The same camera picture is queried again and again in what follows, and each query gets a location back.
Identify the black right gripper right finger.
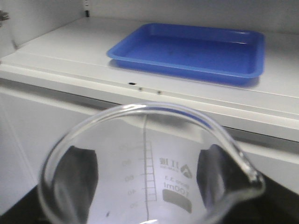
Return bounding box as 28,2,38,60
197,144,251,210

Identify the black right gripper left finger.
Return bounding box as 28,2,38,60
53,146,98,222

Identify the clear glass beaker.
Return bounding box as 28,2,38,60
38,103,265,224

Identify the white cabinet shelf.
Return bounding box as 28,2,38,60
0,17,299,141

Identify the blue plastic tray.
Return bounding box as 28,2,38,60
107,23,265,85

